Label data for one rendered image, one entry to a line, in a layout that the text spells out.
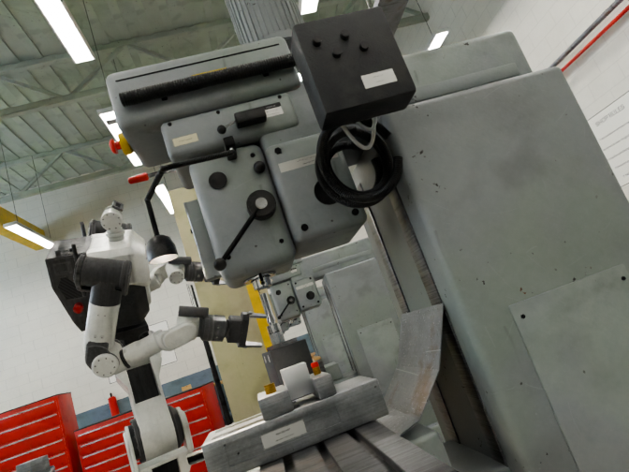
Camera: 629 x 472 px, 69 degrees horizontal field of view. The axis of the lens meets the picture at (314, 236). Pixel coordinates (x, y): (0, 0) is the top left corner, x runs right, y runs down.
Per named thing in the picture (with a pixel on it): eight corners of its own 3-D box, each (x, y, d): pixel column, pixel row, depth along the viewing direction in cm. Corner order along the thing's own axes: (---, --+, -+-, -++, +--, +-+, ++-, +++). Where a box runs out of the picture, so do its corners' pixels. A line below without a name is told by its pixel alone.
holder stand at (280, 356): (288, 412, 136) (268, 346, 140) (277, 406, 156) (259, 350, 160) (325, 397, 139) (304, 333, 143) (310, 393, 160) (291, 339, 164)
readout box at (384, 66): (326, 110, 87) (291, 20, 91) (320, 133, 96) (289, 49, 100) (420, 86, 90) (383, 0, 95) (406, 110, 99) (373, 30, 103)
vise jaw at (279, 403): (264, 421, 84) (257, 400, 85) (262, 412, 98) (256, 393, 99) (294, 409, 85) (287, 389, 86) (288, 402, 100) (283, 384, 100)
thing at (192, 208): (205, 280, 112) (182, 202, 116) (207, 282, 116) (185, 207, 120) (221, 274, 113) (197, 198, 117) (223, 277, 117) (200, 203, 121)
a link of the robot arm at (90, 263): (76, 303, 135) (81, 259, 133) (82, 294, 143) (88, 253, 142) (118, 307, 139) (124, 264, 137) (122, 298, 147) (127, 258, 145)
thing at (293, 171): (297, 243, 106) (263, 144, 111) (290, 262, 130) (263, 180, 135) (371, 219, 110) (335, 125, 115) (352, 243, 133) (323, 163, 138)
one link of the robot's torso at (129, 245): (63, 355, 147) (36, 252, 136) (75, 310, 178) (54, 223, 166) (158, 334, 157) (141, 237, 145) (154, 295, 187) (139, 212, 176)
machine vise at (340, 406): (211, 486, 80) (194, 423, 83) (217, 466, 95) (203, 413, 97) (389, 414, 87) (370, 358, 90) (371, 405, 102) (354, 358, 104)
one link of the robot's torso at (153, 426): (136, 472, 150) (106, 354, 176) (188, 449, 158) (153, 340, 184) (133, 456, 139) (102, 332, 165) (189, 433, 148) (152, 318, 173)
